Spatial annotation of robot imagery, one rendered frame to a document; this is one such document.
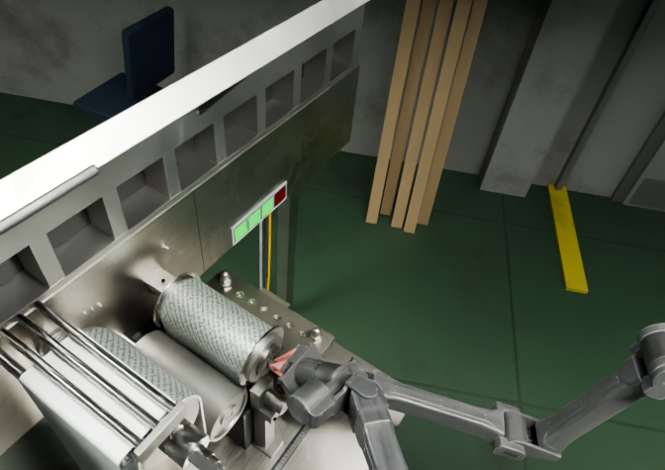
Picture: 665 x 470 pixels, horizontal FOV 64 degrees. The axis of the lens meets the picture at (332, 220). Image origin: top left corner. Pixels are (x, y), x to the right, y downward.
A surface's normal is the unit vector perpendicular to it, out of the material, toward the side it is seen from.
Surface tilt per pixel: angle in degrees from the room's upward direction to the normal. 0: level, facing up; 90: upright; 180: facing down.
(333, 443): 0
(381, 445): 8
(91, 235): 0
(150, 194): 0
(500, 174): 90
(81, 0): 90
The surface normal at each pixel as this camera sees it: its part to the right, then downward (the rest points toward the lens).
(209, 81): 0.70, -0.11
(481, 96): -0.17, 0.70
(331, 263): 0.08, -0.69
